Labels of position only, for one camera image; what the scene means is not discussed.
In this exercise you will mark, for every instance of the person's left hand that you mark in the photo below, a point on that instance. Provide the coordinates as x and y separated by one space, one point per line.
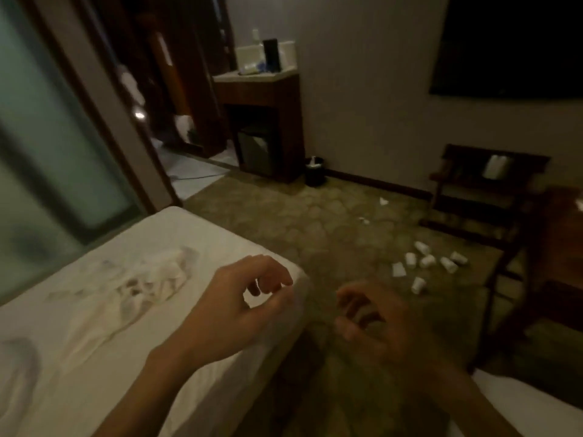
214 320

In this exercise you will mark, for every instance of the person's right hand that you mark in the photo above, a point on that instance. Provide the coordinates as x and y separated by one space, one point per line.
396 334

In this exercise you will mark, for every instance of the person's right thumb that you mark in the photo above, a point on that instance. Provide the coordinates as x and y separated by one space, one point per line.
353 329

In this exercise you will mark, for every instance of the person's left thumb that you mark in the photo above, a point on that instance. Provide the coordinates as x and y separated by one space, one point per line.
272 305

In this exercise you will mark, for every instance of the person's left forearm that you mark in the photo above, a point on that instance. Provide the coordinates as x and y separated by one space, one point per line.
157 398

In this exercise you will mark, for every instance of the person's right forearm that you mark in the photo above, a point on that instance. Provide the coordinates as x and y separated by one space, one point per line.
469 400

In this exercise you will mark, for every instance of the scatter of white paper cups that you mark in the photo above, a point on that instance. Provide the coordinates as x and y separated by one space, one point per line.
427 261

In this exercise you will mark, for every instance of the crumpled white cloth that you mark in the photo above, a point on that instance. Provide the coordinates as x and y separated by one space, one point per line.
136 291

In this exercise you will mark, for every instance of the black waste bin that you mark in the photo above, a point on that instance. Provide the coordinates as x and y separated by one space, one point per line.
314 173

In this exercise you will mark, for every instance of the small grey fridge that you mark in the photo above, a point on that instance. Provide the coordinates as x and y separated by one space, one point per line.
255 152

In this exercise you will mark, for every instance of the dark wooden luggage rack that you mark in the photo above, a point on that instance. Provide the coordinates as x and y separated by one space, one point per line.
469 209

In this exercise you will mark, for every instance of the dark wooden cabinet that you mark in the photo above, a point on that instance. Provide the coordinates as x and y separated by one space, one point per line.
287 122

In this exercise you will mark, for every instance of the white bag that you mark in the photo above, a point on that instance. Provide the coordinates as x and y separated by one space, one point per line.
186 127

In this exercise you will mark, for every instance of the white bed corner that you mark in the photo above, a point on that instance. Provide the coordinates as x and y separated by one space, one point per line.
537 409

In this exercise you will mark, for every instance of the bed with white sheet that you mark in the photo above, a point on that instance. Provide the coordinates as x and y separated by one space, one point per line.
91 405

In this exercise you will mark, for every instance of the dark wooden chair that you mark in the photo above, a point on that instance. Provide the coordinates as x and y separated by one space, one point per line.
555 268

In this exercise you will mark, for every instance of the white packet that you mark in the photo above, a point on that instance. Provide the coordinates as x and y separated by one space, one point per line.
495 167

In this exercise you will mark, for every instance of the black cylindrical kettle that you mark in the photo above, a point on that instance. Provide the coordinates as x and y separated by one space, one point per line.
270 56

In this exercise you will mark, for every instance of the white tray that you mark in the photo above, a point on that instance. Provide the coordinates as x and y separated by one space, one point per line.
248 56

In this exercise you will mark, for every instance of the hanging white towel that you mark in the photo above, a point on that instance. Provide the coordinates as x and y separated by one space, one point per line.
132 88

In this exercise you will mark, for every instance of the white bottle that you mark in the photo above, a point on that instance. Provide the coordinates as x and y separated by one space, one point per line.
256 37

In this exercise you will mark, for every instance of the frosted glass sliding door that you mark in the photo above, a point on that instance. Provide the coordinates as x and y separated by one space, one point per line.
50 131

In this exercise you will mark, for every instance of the black wall television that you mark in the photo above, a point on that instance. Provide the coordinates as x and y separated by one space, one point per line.
510 45

